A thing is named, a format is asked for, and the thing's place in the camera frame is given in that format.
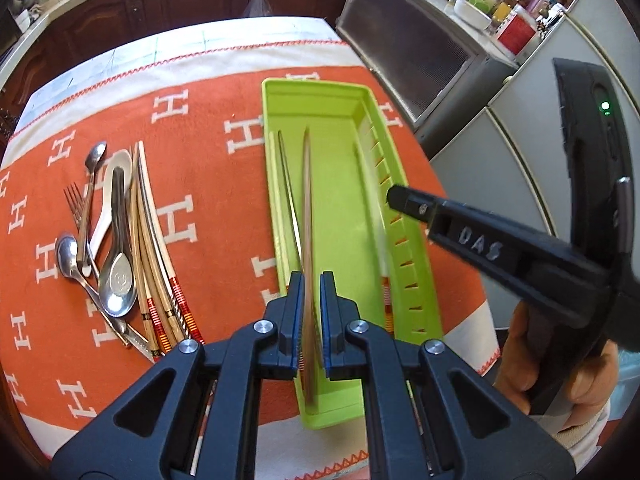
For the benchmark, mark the wooden chopstick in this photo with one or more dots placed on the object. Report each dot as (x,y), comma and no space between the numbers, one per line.
(149,320)
(159,332)
(306,200)
(172,320)

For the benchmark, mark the bundle of chopsticks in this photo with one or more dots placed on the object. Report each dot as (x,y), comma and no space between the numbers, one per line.
(187,310)

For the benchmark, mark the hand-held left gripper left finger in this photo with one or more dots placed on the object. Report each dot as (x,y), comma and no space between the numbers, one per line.
(299,310)

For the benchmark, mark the person's right forearm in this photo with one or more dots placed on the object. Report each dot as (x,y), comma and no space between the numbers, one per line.
(585,435)

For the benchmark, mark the white grid-lined table cover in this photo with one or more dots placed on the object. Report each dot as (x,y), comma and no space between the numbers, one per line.
(200,37)

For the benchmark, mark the orange patterned blanket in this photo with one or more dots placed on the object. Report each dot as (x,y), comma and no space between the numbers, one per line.
(225,240)

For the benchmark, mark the white red-striped chopstick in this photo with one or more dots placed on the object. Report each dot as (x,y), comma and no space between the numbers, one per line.
(387,305)

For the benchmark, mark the metal fork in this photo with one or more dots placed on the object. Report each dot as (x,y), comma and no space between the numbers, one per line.
(75,202)

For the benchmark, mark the person's right hand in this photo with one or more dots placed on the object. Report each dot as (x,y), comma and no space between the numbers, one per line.
(515,360)

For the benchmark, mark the red container with white lid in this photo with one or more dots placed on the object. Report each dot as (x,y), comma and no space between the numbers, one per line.
(517,34)

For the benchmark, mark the white appliance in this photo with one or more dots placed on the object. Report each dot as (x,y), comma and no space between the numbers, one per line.
(525,160)

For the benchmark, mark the hanging clear plastic bag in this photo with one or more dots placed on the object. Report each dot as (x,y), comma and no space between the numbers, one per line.
(257,4)

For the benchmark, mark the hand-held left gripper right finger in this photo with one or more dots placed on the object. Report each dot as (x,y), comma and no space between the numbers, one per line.
(327,310)

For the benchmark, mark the metal soup spoon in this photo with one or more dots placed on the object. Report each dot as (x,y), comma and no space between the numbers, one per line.
(117,285)

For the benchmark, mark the green plastic utensil tray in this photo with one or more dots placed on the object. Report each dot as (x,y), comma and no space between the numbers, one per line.
(340,185)

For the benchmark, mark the white bowl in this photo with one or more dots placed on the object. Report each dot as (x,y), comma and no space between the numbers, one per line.
(472,14)

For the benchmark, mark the small metal teaspoon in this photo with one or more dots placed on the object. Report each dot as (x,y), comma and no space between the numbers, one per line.
(96,152)

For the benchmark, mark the white ceramic spoon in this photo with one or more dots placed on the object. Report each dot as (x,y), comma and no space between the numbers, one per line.
(120,162)

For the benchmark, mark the round metal spoon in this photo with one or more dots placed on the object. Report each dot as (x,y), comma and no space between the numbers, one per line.
(66,255)

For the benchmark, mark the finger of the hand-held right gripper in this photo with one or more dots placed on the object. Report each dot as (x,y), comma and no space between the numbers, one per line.
(450,220)

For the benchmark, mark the yellow green box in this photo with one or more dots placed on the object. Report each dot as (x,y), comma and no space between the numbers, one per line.
(482,1)

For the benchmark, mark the grey mesh-front appliance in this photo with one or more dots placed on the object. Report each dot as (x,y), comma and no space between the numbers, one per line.
(415,45)

